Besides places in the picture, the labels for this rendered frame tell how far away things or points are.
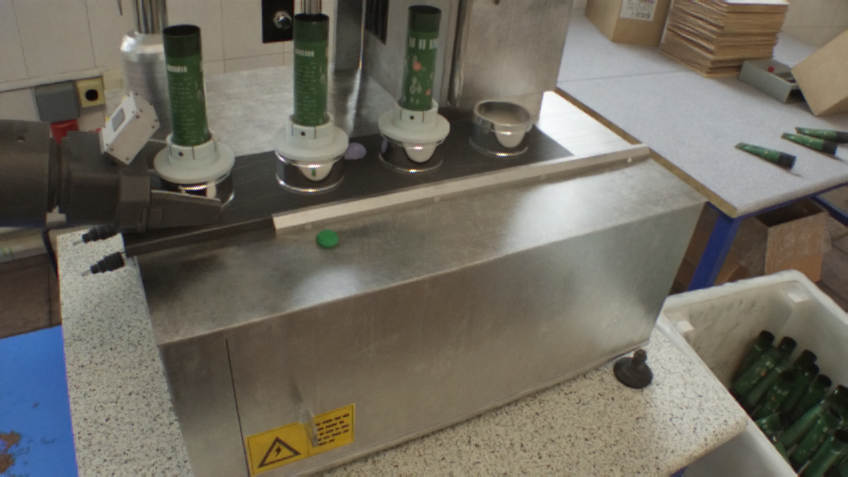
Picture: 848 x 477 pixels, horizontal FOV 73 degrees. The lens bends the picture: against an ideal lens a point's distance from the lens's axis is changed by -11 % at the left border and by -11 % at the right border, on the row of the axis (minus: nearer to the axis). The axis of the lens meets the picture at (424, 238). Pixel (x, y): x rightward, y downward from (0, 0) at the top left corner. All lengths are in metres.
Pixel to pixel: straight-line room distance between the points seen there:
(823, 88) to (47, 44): 2.29
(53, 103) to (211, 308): 1.63
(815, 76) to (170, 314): 1.91
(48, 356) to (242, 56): 1.33
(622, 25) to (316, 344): 1.86
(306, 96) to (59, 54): 1.58
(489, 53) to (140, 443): 0.59
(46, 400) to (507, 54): 0.82
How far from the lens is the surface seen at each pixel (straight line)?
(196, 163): 0.56
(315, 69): 0.56
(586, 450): 0.79
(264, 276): 0.52
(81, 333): 0.92
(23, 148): 0.54
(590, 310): 0.72
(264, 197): 0.60
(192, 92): 0.54
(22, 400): 1.08
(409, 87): 0.62
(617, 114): 1.64
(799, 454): 1.29
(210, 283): 0.52
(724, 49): 2.16
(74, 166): 0.54
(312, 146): 0.59
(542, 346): 0.71
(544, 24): 0.77
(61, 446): 1.00
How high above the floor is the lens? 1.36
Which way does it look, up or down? 36 degrees down
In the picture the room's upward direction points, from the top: 7 degrees clockwise
